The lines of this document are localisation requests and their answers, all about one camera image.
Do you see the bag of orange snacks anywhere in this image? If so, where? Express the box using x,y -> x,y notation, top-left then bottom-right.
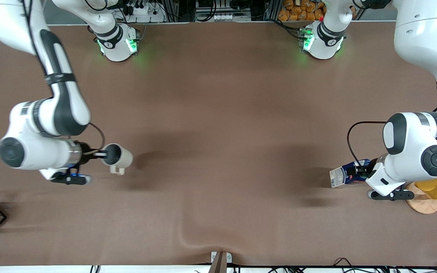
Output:
278,0 -> 327,21

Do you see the round wooden cup stand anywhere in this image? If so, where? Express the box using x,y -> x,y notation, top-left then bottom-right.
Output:
404,182 -> 437,215

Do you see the blue milk carton green cap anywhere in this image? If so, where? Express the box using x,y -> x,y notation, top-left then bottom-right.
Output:
329,159 -> 373,189

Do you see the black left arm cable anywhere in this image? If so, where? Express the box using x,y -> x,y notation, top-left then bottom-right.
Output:
347,121 -> 388,169

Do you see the white power strip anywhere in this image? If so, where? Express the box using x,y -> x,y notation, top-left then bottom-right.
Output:
122,4 -> 166,22

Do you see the yellow plastic cup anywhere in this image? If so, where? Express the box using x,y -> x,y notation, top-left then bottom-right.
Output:
415,178 -> 437,200

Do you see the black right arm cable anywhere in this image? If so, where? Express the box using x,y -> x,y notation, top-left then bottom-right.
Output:
21,0 -> 106,152

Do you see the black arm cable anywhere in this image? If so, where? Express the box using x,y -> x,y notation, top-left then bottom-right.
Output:
347,121 -> 388,169
21,0 -> 106,152

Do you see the beige mug with handle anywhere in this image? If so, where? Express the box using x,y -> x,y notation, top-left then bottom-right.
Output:
101,143 -> 134,176

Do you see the metal table edge bracket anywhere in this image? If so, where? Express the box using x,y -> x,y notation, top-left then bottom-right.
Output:
210,251 -> 233,273

